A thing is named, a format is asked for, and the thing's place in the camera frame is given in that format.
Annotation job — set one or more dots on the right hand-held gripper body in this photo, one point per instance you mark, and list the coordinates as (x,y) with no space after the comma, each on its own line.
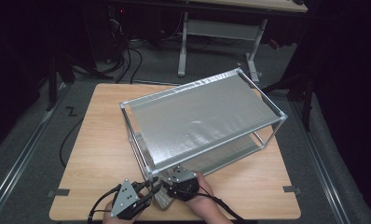
(182,175)

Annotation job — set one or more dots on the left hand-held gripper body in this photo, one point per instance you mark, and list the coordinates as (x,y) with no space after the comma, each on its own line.
(124,199)

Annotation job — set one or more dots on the grey two-tier metal rack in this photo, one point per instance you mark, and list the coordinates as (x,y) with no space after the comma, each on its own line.
(202,118)

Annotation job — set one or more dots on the person's left hand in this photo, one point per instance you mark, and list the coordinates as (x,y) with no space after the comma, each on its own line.
(107,217)

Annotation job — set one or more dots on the person's right hand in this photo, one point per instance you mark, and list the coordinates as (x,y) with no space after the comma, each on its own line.
(205,202)

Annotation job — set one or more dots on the grey tape piece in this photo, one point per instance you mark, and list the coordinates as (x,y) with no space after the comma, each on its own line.
(58,193)
(291,189)

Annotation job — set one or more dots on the black metal stand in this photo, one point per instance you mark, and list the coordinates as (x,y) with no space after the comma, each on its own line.
(52,87)

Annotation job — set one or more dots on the white-legged desk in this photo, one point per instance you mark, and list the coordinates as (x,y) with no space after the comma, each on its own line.
(224,29)

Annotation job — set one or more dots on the small red object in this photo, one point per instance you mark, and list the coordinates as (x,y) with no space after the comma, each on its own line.
(274,44)

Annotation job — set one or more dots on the metal floor rail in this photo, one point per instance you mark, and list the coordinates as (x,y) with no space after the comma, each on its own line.
(17,165)
(318,165)

